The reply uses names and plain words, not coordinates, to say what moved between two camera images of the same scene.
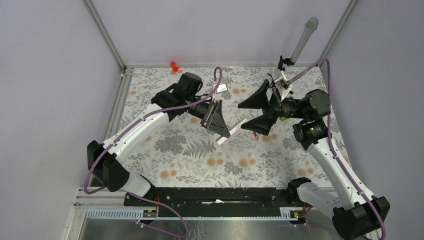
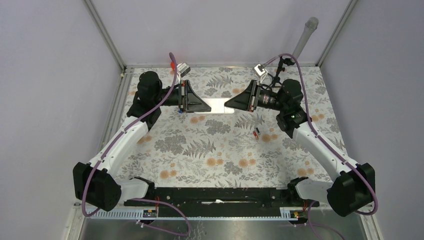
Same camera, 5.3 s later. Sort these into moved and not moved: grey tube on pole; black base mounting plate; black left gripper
Moved: black left gripper
Not moved: grey tube on pole; black base mounting plate
